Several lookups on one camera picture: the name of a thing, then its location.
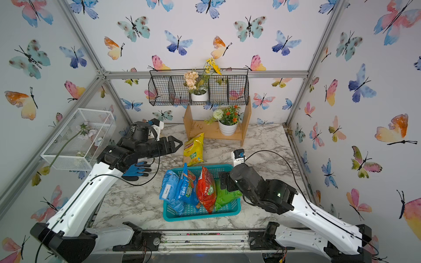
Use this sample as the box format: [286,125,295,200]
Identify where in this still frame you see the white pot beige flowers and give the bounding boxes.
[184,57,221,102]

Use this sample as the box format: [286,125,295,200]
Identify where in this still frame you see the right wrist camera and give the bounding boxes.
[231,149,246,167]

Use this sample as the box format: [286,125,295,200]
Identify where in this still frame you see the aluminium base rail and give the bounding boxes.
[62,229,346,254]

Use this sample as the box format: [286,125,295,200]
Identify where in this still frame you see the wooden shelf stand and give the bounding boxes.
[183,103,252,146]

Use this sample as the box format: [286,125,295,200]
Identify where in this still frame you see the pink artificial flower stem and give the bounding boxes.
[44,122,98,170]

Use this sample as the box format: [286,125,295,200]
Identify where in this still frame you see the dark blue chips bag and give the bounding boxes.
[159,170,184,215]

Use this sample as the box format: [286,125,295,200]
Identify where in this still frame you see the red Lay's chips bag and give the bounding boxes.
[196,167,217,214]

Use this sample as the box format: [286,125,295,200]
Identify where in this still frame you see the yellow Lay's chips bag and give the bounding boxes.
[183,133,205,167]

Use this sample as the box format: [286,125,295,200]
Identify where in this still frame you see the teal plastic basket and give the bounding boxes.
[163,164,241,222]

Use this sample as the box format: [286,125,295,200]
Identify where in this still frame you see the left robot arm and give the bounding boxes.
[30,119,183,263]

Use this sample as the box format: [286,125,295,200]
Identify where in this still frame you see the white pot orange flowers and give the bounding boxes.
[205,105,240,137]

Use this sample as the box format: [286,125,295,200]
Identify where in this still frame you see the light blue lime chips bag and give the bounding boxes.
[176,163,200,209]

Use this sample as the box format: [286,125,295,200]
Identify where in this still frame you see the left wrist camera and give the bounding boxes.
[148,118,164,141]

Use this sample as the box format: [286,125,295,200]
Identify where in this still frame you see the blue black work glove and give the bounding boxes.
[122,161,152,181]

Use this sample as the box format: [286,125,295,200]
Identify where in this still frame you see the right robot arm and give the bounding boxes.
[219,163,372,263]

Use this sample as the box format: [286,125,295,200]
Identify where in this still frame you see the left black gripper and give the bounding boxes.
[136,136,183,161]

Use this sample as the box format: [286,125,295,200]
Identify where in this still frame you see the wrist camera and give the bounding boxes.
[148,118,164,141]
[231,149,246,167]

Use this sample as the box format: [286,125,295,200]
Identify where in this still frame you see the white mesh wall basket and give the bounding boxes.
[41,108,116,171]

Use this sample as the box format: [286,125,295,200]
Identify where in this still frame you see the black wire wall basket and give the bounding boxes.
[148,68,250,106]

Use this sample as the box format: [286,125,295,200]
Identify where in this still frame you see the green Lay's chips bag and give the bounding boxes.
[214,188,242,211]

